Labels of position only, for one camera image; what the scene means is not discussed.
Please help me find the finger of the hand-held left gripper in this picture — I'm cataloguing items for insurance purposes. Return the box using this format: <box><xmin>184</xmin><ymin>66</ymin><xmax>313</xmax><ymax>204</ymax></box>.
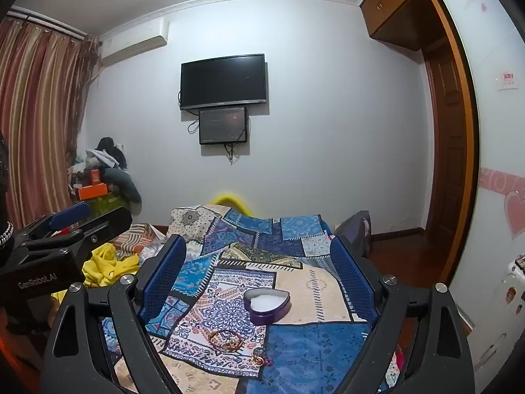
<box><xmin>14</xmin><ymin>202</ymin><xmax>92</xmax><ymax>248</ymax></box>
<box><xmin>61</xmin><ymin>208</ymin><xmax>133</xmax><ymax>260</ymax></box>

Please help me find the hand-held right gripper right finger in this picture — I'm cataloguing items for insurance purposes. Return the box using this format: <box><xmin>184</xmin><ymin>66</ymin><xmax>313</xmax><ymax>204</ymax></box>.
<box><xmin>329</xmin><ymin>236</ymin><xmax>476</xmax><ymax>394</ymax></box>

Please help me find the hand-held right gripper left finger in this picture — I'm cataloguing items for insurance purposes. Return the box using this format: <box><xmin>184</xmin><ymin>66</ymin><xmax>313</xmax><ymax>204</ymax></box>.
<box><xmin>41</xmin><ymin>234</ymin><xmax>188</xmax><ymax>394</ymax></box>

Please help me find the brown bead bracelet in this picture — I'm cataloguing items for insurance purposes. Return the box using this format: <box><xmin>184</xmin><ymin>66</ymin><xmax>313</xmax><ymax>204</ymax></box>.
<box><xmin>208</xmin><ymin>329</ymin><xmax>241</xmax><ymax>353</ymax></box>

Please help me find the purple heart-shaped tin box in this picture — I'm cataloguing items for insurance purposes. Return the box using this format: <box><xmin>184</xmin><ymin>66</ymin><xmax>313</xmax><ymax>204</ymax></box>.
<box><xmin>243</xmin><ymin>288</ymin><xmax>292</xmax><ymax>326</ymax></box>

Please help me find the orange box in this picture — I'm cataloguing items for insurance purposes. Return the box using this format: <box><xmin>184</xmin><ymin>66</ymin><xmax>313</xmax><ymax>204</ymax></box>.
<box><xmin>77</xmin><ymin>184</ymin><xmax>110</xmax><ymax>200</ymax></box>

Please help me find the striped bed sheet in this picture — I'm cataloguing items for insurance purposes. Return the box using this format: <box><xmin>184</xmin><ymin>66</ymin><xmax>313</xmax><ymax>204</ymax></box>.
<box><xmin>115</xmin><ymin>223</ymin><xmax>167</xmax><ymax>257</ymax></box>

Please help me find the yellow cloth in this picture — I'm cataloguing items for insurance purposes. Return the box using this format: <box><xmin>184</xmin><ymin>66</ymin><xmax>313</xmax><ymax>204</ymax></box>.
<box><xmin>51</xmin><ymin>242</ymin><xmax>140</xmax><ymax>293</ymax></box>

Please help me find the dark purple bag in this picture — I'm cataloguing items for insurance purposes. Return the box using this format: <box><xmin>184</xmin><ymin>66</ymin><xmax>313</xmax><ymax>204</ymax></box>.
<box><xmin>340</xmin><ymin>210</ymin><xmax>372</xmax><ymax>260</ymax></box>

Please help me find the grey pillow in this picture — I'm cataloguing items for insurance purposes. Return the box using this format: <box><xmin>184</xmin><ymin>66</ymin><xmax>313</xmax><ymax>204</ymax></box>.
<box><xmin>102</xmin><ymin>168</ymin><xmax>142</xmax><ymax>214</ymax></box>

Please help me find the pile of clothes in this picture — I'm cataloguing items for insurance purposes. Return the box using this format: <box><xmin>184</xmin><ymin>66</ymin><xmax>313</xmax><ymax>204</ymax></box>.
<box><xmin>68</xmin><ymin>136</ymin><xmax>129</xmax><ymax>198</ymax></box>

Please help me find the patchwork printed blanket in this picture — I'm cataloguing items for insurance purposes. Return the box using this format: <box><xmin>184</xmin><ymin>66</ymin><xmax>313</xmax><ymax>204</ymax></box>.
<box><xmin>102</xmin><ymin>203</ymin><xmax>396</xmax><ymax>394</ymax></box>

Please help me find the yellow plastic object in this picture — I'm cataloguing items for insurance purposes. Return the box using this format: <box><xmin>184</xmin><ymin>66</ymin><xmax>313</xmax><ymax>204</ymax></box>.
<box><xmin>211</xmin><ymin>191</ymin><xmax>249</xmax><ymax>208</ymax></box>

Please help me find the striped red curtain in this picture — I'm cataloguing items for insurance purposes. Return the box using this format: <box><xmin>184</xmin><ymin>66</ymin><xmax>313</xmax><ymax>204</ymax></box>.
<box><xmin>0</xmin><ymin>6</ymin><xmax>100</xmax><ymax>230</ymax></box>

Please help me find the brown wooden door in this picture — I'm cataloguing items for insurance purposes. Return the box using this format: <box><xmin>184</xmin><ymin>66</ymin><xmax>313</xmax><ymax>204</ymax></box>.
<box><xmin>422</xmin><ymin>36</ymin><xmax>472</xmax><ymax>239</ymax></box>

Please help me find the pink heart sticker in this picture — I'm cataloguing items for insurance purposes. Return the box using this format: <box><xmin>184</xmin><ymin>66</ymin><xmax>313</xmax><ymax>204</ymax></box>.
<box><xmin>504</xmin><ymin>191</ymin><xmax>525</xmax><ymax>239</ymax></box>

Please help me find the white air conditioner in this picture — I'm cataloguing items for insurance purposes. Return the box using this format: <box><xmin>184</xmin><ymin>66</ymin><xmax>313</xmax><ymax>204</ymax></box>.
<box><xmin>99</xmin><ymin>18</ymin><xmax>170</xmax><ymax>67</ymax></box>

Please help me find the white sliding wardrobe door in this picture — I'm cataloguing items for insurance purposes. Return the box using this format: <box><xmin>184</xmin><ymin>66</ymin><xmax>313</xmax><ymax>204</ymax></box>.
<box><xmin>435</xmin><ymin>0</ymin><xmax>525</xmax><ymax>331</ymax></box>

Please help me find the wooden overhead cabinet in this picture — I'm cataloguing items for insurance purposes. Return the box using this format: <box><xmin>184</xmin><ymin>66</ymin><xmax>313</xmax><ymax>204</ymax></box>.
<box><xmin>360</xmin><ymin>0</ymin><xmax>443</xmax><ymax>52</ymax></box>

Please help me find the small black wall monitor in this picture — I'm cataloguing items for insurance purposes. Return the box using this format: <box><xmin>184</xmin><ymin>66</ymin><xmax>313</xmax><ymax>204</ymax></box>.
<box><xmin>199</xmin><ymin>107</ymin><xmax>249</xmax><ymax>145</ymax></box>

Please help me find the large black wall television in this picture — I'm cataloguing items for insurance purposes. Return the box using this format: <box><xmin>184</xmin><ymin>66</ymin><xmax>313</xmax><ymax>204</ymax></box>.
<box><xmin>180</xmin><ymin>54</ymin><xmax>268</xmax><ymax>111</ymax></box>

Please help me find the red and white wall sticker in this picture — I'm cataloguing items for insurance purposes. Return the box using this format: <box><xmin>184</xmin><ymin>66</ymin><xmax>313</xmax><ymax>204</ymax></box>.
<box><xmin>494</xmin><ymin>69</ymin><xmax>518</xmax><ymax>90</ymax></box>

